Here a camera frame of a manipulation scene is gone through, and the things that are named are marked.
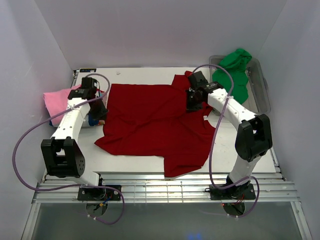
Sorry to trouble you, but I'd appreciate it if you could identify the dark red t-shirt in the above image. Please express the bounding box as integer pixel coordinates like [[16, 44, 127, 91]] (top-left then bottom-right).
[[95, 71, 216, 178]]

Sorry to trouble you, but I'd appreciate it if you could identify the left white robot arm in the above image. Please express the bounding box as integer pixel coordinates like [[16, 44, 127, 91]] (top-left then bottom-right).
[[40, 84, 107, 200]]

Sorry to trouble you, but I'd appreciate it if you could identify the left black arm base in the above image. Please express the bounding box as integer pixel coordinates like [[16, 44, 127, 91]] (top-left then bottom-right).
[[77, 187, 121, 202]]

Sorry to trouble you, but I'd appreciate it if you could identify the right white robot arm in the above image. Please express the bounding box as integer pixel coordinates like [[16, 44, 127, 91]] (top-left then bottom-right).
[[187, 82, 273, 199]]

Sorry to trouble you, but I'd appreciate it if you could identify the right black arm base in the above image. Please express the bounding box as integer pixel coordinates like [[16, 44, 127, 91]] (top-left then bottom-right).
[[204, 183, 256, 200]]

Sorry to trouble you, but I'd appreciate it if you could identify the pink folded t-shirt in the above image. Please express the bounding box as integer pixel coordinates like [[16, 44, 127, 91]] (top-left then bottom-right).
[[43, 84, 81, 117]]

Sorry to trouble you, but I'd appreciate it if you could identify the blue label sticker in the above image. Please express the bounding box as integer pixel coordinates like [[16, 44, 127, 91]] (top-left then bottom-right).
[[79, 68, 97, 73]]

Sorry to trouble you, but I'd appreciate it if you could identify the green t-shirt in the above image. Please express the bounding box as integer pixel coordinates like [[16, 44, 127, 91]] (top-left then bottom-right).
[[212, 48, 252, 104]]

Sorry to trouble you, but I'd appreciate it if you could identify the clear plastic bin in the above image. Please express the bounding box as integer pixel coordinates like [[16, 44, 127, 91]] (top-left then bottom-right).
[[209, 55, 271, 115]]

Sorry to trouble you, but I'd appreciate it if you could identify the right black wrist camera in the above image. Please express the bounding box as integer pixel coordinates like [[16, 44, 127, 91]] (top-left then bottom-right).
[[187, 71, 208, 89]]

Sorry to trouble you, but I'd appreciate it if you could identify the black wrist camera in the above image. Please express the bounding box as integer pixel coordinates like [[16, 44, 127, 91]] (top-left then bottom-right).
[[187, 71, 208, 89], [81, 77, 99, 91]]

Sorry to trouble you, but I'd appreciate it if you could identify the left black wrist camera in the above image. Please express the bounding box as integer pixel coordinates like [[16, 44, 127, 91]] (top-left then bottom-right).
[[81, 77, 99, 91]]

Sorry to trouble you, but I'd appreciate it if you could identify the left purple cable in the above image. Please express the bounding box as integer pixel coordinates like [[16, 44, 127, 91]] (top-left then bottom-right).
[[12, 73, 125, 225]]

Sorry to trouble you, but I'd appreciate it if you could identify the aluminium frame rail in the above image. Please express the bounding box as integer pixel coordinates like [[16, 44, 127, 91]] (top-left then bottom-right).
[[32, 172, 300, 204]]

